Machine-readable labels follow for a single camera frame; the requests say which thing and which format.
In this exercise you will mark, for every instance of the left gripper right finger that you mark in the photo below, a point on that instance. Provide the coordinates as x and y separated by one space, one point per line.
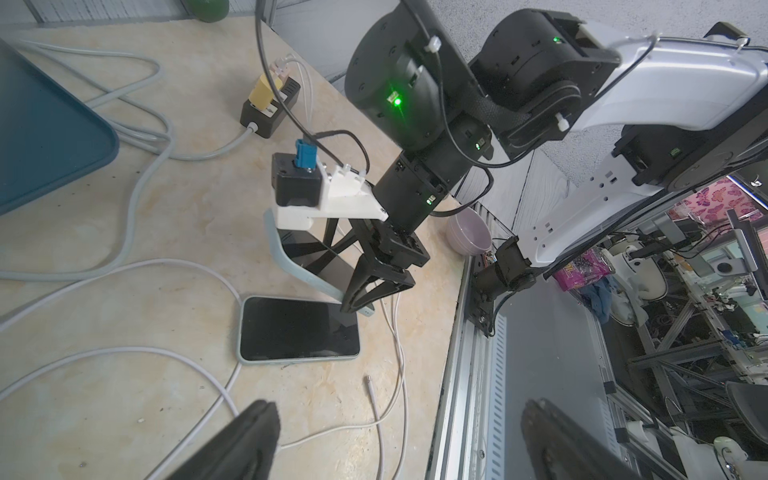
559 448

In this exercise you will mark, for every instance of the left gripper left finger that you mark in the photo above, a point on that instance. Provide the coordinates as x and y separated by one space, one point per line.
244 449

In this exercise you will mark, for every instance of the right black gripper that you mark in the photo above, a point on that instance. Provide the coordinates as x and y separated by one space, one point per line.
409 191

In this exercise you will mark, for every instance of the light green case phone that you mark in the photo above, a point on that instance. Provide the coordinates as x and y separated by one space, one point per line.
296 252
276 330

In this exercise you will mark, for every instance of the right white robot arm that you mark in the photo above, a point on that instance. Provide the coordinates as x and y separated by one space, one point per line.
690 110

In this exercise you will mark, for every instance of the purple bowl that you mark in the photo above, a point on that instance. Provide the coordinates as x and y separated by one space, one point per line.
468 234

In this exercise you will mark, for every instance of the black power strip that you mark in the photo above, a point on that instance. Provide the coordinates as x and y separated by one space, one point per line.
266 122

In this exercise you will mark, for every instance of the yellow charger plug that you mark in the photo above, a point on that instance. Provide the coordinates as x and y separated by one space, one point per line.
262 93

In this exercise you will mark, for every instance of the pink charger plug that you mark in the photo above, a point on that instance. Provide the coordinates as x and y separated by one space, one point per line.
282 66

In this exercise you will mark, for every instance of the green round fruit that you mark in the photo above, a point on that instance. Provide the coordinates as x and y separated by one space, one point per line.
207 11

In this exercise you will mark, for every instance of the dark blue mat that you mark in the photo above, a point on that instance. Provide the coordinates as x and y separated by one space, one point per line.
49 138

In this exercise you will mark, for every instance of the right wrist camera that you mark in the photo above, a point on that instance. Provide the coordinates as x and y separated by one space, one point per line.
305 190

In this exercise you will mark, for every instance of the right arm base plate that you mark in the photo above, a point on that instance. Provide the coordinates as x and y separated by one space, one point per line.
484 285

